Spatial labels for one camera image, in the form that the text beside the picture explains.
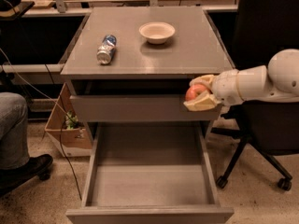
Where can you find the black shoe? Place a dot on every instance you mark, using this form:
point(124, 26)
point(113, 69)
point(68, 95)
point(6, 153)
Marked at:
point(36, 166)

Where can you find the black office chair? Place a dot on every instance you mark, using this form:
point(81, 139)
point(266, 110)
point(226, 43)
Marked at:
point(252, 35)

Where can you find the cardboard box on floor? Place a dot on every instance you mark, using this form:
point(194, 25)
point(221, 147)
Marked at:
point(71, 142)

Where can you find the grey drawer cabinet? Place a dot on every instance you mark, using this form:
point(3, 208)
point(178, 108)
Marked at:
point(194, 50)

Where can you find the white paper bowl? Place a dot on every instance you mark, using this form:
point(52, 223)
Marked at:
point(157, 33)

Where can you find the open grey middle drawer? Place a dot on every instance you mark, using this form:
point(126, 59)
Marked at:
point(152, 173)

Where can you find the person leg in jeans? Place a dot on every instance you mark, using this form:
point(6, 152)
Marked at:
point(13, 131)

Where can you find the red apple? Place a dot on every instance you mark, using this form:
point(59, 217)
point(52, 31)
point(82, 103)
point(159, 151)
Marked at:
point(194, 90)

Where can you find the grey top drawer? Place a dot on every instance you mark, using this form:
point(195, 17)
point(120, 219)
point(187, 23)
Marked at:
point(134, 100)

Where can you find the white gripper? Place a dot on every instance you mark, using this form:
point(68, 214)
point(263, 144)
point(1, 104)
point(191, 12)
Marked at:
point(226, 87)

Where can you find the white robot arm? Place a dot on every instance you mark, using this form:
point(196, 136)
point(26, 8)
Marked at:
point(278, 82)

